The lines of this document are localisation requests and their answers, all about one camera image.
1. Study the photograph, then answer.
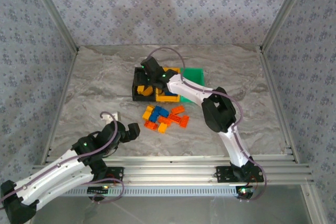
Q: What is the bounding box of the yellow plastic bin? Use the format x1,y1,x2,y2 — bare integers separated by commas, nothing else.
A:
155,67,182,103

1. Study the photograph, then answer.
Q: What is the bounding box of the black plastic bin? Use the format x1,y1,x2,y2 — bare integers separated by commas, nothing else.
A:
132,67,158,102

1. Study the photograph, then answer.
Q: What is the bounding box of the green plastic bin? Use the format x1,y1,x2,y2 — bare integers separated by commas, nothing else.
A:
180,67,205,103

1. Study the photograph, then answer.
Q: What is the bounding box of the black controller board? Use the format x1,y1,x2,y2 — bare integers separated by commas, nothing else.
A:
235,185,254,200
88,186,110,195

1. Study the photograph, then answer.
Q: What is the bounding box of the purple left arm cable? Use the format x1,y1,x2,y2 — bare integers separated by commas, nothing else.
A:
0,111,125,204

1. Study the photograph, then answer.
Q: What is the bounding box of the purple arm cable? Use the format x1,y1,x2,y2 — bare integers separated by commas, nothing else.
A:
145,47,267,202
0,111,125,204

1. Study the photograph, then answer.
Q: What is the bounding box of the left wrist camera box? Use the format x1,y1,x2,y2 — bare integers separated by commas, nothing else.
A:
100,111,121,125

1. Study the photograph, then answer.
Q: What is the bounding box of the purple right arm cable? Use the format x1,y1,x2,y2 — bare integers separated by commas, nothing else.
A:
145,47,267,202

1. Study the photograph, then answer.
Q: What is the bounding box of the aluminium base frame rail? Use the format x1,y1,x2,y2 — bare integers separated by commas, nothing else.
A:
28,155,315,186

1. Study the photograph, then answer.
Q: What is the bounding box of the aluminium table side rail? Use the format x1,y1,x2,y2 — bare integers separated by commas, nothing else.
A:
40,48,80,166
258,47,300,163

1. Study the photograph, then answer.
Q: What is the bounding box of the grey slotted cable duct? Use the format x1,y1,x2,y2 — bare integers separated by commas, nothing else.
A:
61,185,238,197

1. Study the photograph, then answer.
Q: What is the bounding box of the aluminium frame post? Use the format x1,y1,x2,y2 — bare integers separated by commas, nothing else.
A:
25,0,80,51
259,0,313,51

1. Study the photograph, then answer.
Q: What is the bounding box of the aluminium frame leg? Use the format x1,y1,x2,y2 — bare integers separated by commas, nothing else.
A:
300,184,329,224

